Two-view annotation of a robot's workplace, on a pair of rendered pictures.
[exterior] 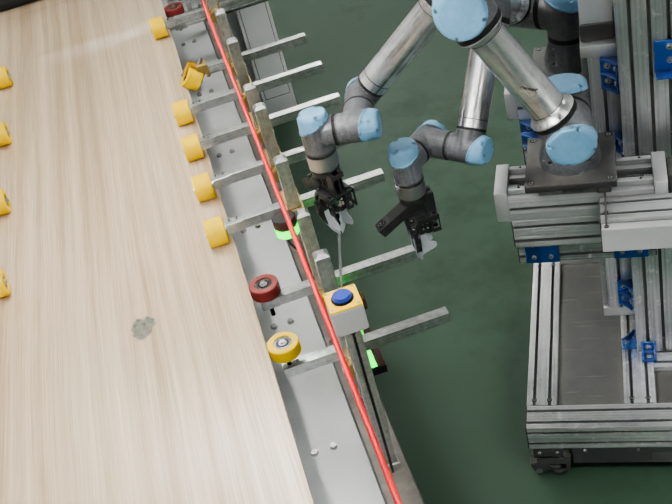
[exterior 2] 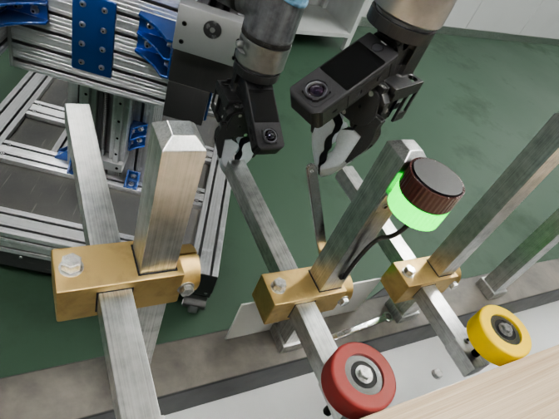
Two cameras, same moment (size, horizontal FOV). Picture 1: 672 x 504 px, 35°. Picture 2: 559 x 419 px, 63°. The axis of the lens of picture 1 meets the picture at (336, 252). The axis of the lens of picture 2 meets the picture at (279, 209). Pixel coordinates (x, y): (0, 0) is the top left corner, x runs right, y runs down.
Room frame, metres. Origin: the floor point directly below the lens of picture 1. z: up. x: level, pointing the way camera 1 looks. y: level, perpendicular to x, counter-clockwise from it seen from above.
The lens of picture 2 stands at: (2.52, 0.35, 1.34)
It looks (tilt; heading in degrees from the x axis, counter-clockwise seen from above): 42 degrees down; 235
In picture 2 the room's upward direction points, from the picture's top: 24 degrees clockwise
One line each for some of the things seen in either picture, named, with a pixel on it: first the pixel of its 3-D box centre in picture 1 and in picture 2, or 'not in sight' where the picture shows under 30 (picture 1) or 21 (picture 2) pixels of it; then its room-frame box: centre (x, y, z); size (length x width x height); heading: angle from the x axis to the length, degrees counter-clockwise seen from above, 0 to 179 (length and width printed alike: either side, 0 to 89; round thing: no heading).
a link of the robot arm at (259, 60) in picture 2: (410, 187); (260, 51); (2.25, -0.23, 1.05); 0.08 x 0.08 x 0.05
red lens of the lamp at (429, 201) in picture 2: (284, 220); (431, 184); (2.18, 0.10, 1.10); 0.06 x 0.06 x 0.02
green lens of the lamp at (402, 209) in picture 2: (286, 228); (418, 202); (2.18, 0.10, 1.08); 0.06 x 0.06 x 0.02
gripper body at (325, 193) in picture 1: (332, 187); (381, 68); (2.19, -0.03, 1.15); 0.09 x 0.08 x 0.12; 25
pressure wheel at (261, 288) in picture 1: (268, 298); (345, 392); (2.21, 0.21, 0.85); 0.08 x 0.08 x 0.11
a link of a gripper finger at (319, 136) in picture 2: (345, 218); (333, 136); (2.20, -0.05, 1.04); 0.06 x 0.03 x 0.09; 25
